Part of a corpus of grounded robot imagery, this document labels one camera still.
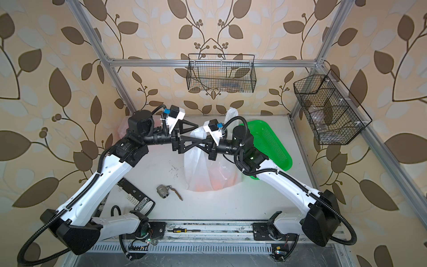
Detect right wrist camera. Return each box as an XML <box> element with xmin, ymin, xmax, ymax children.
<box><xmin>203</xmin><ymin>119</ymin><xmax>226</xmax><ymax>146</ymax></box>

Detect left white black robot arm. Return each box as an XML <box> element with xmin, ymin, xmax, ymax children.
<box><xmin>17</xmin><ymin>105</ymin><xmax>198</xmax><ymax>267</ymax></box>

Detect side black wire basket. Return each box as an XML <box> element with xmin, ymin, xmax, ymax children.
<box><xmin>293</xmin><ymin>70</ymin><xmax>372</xmax><ymax>145</ymax></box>

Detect white printed plastic bag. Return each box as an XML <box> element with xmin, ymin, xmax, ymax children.
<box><xmin>184</xmin><ymin>107</ymin><xmax>244</xmax><ymax>192</ymax></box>

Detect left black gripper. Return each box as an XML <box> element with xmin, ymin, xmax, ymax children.
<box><xmin>138</xmin><ymin>116</ymin><xmax>200</xmax><ymax>154</ymax></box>

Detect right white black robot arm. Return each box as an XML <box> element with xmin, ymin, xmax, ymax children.
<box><xmin>177</xmin><ymin>116</ymin><xmax>357</xmax><ymax>247</ymax></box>

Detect rear black wire basket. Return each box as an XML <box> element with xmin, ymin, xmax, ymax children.
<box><xmin>185</xmin><ymin>53</ymin><xmax>257</xmax><ymax>93</ymax></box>

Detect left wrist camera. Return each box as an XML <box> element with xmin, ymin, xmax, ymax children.
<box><xmin>161</xmin><ymin>105</ymin><xmax>186</xmax><ymax>134</ymax></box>

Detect pink plastic storage box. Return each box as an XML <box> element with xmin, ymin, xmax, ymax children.
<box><xmin>117</xmin><ymin>116</ymin><xmax>131</xmax><ymax>139</ymax></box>

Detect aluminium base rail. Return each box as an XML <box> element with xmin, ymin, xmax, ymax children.
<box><xmin>71</xmin><ymin>220</ymin><xmax>348</xmax><ymax>254</ymax></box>

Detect green plastic basket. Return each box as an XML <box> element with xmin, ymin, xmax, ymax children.
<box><xmin>248</xmin><ymin>120</ymin><xmax>293</xmax><ymax>171</ymax></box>

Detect yellow black screwdriver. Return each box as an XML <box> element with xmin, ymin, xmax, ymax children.
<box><xmin>168</xmin><ymin>228</ymin><xmax>201</xmax><ymax>233</ymax></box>

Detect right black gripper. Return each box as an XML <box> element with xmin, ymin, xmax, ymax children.
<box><xmin>197</xmin><ymin>135</ymin><xmax>245</xmax><ymax>161</ymax></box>

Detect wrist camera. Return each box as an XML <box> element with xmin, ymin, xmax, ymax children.
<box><xmin>161</xmin><ymin>105</ymin><xmax>186</xmax><ymax>134</ymax></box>
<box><xmin>203</xmin><ymin>119</ymin><xmax>226</xmax><ymax>146</ymax></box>

